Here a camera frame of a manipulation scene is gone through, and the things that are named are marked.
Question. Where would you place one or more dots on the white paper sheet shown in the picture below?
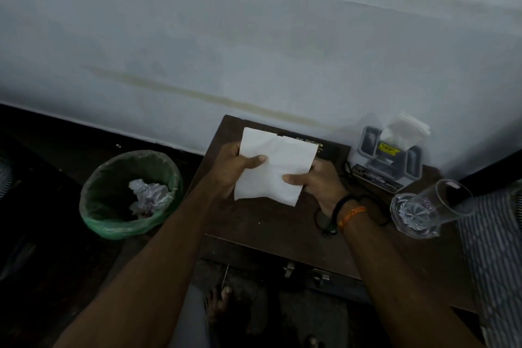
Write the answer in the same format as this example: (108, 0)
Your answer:
(403, 131)
(273, 168)

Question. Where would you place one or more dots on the person's right forearm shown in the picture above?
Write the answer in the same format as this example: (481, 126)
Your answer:
(408, 290)

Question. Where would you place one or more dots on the black wristband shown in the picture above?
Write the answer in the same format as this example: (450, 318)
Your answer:
(340, 207)

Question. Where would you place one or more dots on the person's foot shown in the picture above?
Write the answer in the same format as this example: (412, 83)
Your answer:
(312, 341)
(218, 303)

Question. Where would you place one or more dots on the person's left forearm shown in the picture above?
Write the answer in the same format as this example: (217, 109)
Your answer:
(142, 278)

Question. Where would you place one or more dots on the person's right hand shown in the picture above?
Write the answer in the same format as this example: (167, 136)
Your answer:
(326, 188)

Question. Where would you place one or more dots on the clear drinking glass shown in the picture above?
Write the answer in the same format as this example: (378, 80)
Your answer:
(452, 201)

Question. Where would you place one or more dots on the dark wooden bed frame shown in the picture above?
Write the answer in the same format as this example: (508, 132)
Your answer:
(489, 172)

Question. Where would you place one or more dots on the large white paper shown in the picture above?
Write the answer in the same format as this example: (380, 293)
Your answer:
(149, 197)

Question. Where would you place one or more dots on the brown bedside table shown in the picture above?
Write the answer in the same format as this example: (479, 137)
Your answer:
(265, 229)

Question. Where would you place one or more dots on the black eyeglasses case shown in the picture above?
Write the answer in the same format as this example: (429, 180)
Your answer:
(332, 150)

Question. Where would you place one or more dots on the trash bin with green liner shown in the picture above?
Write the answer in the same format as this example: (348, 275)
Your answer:
(102, 188)

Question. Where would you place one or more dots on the person's grey trousers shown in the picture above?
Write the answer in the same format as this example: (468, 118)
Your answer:
(189, 319)

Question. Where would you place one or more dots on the clear glass ashtray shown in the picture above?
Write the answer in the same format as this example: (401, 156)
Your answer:
(397, 217)

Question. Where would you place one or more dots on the person's left hand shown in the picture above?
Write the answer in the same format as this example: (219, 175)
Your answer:
(230, 172)

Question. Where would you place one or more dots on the grey plastic organizer box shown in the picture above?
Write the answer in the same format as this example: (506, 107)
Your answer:
(375, 168)

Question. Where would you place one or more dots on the person's left foot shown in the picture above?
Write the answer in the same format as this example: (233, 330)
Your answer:
(218, 303)

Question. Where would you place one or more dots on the thin wooden stick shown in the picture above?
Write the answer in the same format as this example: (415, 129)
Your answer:
(225, 276)

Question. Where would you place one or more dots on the striped mattress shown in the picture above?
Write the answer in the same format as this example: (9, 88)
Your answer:
(497, 262)

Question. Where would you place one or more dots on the person's right foot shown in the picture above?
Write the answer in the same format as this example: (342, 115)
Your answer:
(312, 341)

